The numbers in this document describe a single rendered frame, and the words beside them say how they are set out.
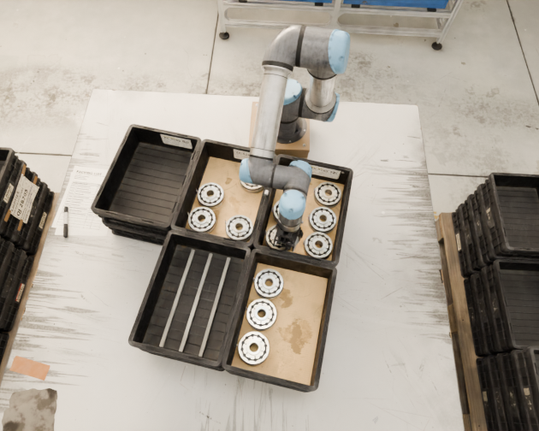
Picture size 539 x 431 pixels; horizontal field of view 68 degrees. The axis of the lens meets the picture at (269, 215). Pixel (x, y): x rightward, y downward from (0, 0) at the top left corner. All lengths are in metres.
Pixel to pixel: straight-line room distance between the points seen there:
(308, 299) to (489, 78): 2.55
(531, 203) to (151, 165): 1.82
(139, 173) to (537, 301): 1.89
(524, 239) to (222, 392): 1.54
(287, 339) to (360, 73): 2.28
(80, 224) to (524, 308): 2.02
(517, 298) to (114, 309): 1.79
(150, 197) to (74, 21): 2.40
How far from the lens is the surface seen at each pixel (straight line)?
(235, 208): 1.55
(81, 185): 1.91
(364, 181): 1.81
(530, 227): 2.28
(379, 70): 3.28
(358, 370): 1.56
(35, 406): 1.69
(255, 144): 1.22
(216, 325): 1.42
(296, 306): 1.42
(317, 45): 1.23
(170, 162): 1.69
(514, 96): 3.52
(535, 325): 2.24
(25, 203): 2.39
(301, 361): 1.40
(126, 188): 1.67
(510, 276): 2.26
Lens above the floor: 2.22
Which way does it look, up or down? 65 degrees down
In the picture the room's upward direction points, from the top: 3 degrees clockwise
